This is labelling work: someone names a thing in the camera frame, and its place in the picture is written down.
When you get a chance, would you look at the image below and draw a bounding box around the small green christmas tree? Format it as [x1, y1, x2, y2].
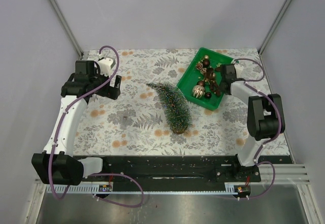
[146, 82, 192, 135]

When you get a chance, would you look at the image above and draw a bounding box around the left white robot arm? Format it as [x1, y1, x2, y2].
[31, 57, 121, 185]

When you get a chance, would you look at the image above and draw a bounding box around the grey metallic ornament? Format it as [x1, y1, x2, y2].
[120, 116, 129, 130]

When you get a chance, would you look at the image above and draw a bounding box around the frosted pine cone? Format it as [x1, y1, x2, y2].
[196, 62, 203, 70]

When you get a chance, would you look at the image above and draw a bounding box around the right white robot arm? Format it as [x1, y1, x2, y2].
[215, 64, 285, 181]

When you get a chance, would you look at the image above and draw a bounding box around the silver striped bauble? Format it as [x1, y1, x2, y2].
[192, 85, 205, 99]

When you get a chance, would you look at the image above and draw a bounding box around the dark brown matte bauble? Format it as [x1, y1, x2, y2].
[202, 58, 210, 67]

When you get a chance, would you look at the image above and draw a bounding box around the brown faceted bauble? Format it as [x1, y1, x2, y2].
[197, 80, 205, 87]

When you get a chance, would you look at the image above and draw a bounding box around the white slotted cable duct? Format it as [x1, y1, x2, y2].
[47, 182, 236, 194]

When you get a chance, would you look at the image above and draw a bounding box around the brown ribbon bow cluster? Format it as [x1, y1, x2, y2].
[204, 68, 221, 97]

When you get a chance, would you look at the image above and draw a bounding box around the green plastic tray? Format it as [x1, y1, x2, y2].
[177, 48, 233, 111]

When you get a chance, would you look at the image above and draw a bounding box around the small dark brown bauble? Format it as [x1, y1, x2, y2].
[205, 92, 212, 99]

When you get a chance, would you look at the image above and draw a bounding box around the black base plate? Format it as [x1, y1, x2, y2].
[76, 154, 262, 193]

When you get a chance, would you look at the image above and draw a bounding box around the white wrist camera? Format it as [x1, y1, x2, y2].
[231, 59, 244, 78]
[96, 54, 116, 77]

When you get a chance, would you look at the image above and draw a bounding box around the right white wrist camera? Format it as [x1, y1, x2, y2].
[231, 59, 244, 78]

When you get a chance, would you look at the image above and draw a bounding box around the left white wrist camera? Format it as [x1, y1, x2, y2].
[96, 54, 116, 77]

